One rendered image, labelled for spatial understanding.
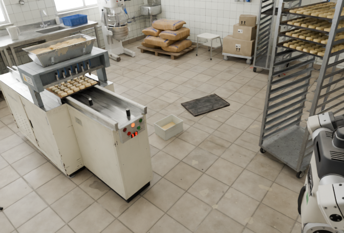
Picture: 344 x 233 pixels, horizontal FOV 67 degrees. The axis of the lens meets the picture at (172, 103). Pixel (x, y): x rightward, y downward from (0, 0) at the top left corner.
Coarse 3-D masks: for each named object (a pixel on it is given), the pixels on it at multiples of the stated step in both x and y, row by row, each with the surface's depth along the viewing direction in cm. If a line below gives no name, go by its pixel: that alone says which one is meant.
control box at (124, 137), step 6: (132, 120) 202; (138, 120) 205; (120, 126) 195; (126, 126) 197; (144, 126) 212; (120, 132) 194; (126, 132) 199; (132, 132) 203; (138, 132) 209; (120, 138) 198; (126, 138) 201
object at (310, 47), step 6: (288, 42) 223; (294, 42) 223; (300, 42) 221; (306, 42) 221; (294, 48) 213; (300, 48) 208; (306, 48) 207; (312, 48) 206; (318, 48) 210; (324, 48) 205; (336, 48) 203; (342, 48) 207; (318, 54) 196
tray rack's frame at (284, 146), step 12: (324, 0) 235; (336, 60) 243; (324, 108) 268; (288, 132) 291; (300, 132) 290; (264, 144) 275; (276, 144) 274; (288, 144) 273; (276, 156) 260; (288, 156) 257; (300, 168) 242
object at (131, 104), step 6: (96, 90) 248; (102, 90) 240; (108, 90) 237; (108, 96) 237; (114, 96) 230; (120, 96) 225; (120, 102) 227; (126, 102) 220; (132, 102) 214; (132, 108) 217; (138, 108) 211; (144, 108) 205; (144, 114) 208
